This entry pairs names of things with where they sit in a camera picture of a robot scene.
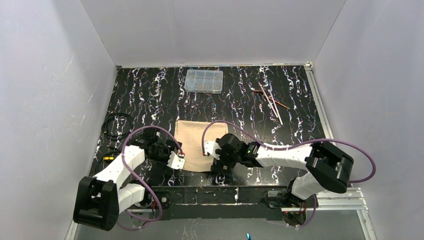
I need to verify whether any clear plastic screw box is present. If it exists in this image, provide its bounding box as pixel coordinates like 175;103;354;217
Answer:
184;69;224;94

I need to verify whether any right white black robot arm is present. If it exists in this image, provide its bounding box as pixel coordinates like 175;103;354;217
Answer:
203;133;354;201

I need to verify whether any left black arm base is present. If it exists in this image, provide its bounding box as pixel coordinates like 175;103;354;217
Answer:
140;191;171;210

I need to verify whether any aluminium frame rail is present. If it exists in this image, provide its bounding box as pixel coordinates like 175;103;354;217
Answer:
75;187;369;213

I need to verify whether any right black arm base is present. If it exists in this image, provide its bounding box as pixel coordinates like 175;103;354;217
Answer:
260;189;319;210

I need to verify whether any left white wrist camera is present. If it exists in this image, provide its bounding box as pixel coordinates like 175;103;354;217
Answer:
167;152;185;170

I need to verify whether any beige cloth napkin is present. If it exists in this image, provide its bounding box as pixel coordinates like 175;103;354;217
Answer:
174;120;229;173

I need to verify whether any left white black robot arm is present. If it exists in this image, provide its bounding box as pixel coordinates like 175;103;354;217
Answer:
73;125;185;231

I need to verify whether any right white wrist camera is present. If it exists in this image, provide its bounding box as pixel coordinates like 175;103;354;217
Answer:
203;141;221;159

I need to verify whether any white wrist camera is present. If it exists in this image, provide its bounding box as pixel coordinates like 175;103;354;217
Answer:
167;152;185;170
203;141;221;159

